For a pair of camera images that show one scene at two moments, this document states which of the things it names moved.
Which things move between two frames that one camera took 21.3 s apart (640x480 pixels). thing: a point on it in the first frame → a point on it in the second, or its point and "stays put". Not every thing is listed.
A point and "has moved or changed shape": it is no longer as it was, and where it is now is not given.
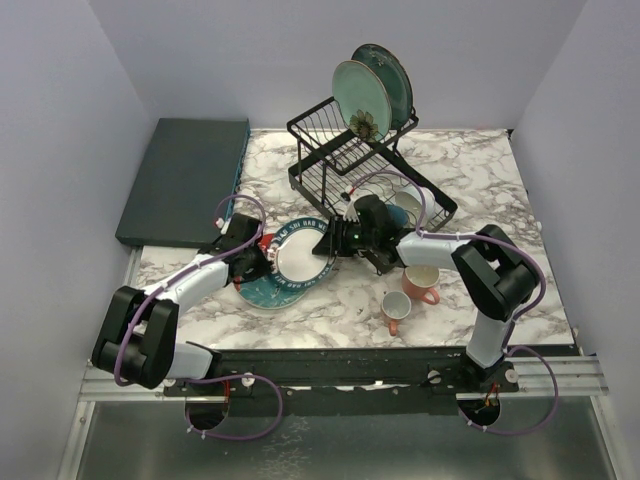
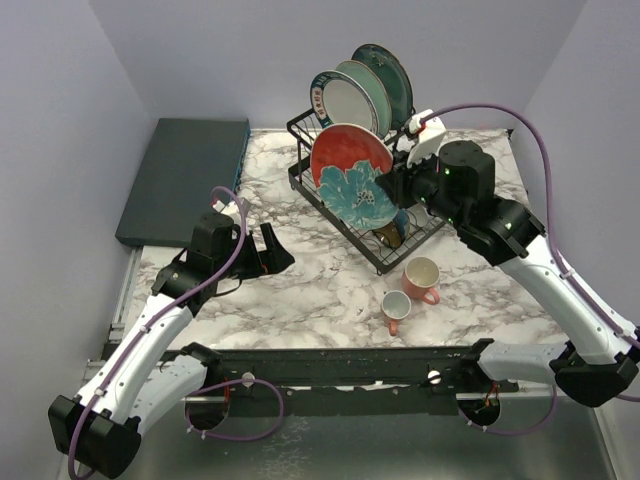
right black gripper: x=332 y=241 → x=395 y=181
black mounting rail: x=344 y=382 stays put
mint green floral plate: x=356 y=87 stays put
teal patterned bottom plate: x=297 y=267 → x=337 y=99
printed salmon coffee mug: x=395 y=306 stays put
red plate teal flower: x=264 y=242 has moved or changed shape
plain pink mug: x=418 y=281 stays put
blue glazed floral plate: x=394 y=77 stays put
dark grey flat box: x=191 y=167 stays put
